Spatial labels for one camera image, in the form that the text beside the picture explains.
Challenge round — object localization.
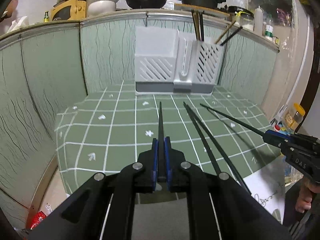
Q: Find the black chopstick seven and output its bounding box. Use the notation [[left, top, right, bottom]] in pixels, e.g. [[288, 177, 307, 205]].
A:
[[199, 103, 267, 138]]

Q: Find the black chopstick five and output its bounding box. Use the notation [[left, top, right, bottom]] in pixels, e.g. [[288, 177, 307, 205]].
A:
[[183, 101, 221, 175]]

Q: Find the wooden chopstick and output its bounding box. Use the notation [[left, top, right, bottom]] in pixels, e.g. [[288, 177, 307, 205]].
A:
[[191, 10, 200, 41], [195, 11, 204, 42], [214, 20, 236, 44]]

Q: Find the black chopstick one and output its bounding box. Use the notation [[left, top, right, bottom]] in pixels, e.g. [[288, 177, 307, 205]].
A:
[[220, 26, 243, 46]]

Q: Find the black chopstick two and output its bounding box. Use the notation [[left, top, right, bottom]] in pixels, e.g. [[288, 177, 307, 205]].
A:
[[199, 11, 204, 42]]

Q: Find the person's right hand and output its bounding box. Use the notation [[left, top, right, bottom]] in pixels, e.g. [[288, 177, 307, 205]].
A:
[[295, 180, 319, 213]]

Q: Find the yellow lid glass jar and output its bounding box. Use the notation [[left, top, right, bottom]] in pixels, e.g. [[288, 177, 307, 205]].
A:
[[282, 103, 305, 134]]

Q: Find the green checkered tablecloth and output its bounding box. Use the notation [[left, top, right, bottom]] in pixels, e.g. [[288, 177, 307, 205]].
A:
[[54, 79, 286, 223]]

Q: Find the white pipe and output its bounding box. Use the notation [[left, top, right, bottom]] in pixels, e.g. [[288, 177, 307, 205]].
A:
[[269, 0, 313, 120]]

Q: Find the green label white bottle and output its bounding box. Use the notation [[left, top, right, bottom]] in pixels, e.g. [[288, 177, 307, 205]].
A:
[[264, 24, 273, 42]]

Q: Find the white utensil holder rack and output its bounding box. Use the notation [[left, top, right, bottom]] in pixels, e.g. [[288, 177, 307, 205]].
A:
[[135, 27, 224, 94]]

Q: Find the clear salt container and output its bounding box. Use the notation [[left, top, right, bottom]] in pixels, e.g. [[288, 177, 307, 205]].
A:
[[234, 11, 254, 31]]

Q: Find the white squeeze bottle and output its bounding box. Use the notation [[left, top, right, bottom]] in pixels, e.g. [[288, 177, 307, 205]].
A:
[[254, 6, 264, 36]]

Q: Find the wooden cutting board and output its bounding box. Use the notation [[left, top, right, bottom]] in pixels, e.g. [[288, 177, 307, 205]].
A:
[[174, 3, 229, 18]]

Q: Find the white rice cooker pot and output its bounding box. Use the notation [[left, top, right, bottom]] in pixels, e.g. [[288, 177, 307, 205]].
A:
[[87, 0, 117, 17]]

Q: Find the yellow microwave oven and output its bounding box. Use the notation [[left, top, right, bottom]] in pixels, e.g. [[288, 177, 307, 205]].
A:
[[50, 0, 87, 21]]

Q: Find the green glass bottle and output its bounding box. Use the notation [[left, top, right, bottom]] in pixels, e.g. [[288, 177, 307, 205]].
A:
[[43, 11, 50, 23]]

